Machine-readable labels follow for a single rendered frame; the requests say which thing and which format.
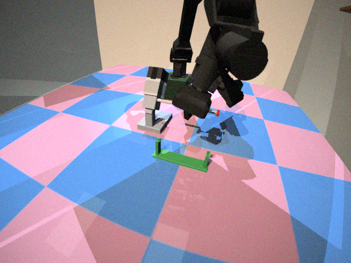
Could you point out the long pin with red cap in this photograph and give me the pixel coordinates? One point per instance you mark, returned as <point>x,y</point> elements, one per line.
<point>170,102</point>

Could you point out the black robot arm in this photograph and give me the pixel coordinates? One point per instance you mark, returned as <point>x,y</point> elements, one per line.
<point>234,39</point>

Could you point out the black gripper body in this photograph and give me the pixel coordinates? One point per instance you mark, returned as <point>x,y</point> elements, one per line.
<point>195,99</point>

